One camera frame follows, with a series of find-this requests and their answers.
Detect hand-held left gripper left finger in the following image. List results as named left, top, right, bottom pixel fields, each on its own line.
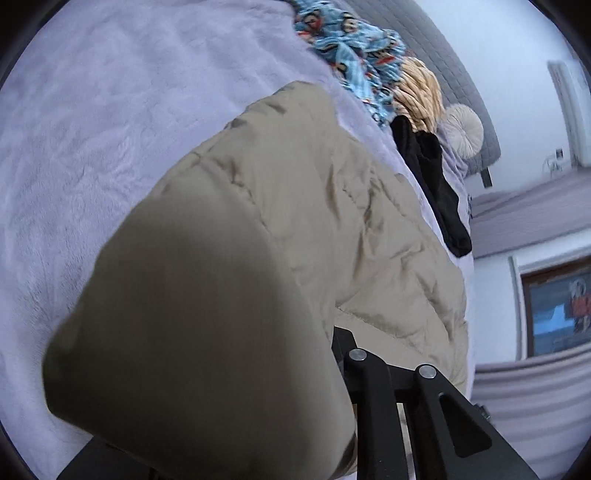
left=55, top=436, right=153, bottom=480

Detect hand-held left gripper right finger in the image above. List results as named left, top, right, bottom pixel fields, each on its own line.
left=330, top=325, right=541, bottom=480

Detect beige puffer jacket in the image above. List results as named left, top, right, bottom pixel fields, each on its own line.
left=42, top=80, right=474, bottom=480

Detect grey curtain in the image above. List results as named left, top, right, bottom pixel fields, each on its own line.
left=471, top=344, right=591, bottom=480

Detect framed picture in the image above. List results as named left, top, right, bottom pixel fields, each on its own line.
left=519, top=258, right=591, bottom=358

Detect black folded garment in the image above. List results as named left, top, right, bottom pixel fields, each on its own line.
left=390, top=114, right=472, bottom=258

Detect round cream cushion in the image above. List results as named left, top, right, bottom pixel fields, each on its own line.
left=436, top=104, right=485, bottom=160

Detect cream striped garment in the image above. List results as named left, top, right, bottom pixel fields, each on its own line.
left=394, top=58, right=446, bottom=134

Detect lavender fleece blanket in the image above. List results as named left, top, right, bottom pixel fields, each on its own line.
left=0, top=0, right=476, bottom=480

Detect white tall unit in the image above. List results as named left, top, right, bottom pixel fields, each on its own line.
left=547, top=60, right=591, bottom=167

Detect blue cartoon print garment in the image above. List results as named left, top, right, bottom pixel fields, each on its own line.
left=291, top=0, right=407, bottom=130

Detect grey quilted headboard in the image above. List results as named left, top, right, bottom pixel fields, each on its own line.
left=339, top=0, right=503, bottom=176

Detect wall socket with cable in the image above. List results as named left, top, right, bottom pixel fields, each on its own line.
left=542, top=148, right=566, bottom=174

